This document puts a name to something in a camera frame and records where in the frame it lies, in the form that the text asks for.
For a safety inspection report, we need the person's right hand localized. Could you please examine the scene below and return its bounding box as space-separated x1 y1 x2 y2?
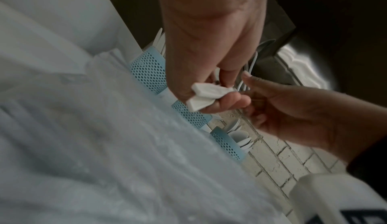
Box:
240 71 387 164

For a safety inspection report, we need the grey wall-mounted appliance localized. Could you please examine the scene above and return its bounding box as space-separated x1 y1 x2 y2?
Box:
257 40 338 91

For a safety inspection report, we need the white power cable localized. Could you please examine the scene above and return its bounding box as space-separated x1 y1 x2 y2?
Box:
238 51 259 92

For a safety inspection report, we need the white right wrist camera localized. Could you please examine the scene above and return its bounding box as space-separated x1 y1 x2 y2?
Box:
288 172 387 224

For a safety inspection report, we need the clear plastic bag of cutlery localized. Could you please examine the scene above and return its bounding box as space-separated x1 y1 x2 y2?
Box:
0 51 288 224

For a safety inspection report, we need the teal mesh cup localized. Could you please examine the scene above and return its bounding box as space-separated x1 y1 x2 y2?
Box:
171 100 212 129
210 126 247 163
129 46 169 95

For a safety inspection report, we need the person's left hand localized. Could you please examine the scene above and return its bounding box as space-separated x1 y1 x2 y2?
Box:
152 0 270 114

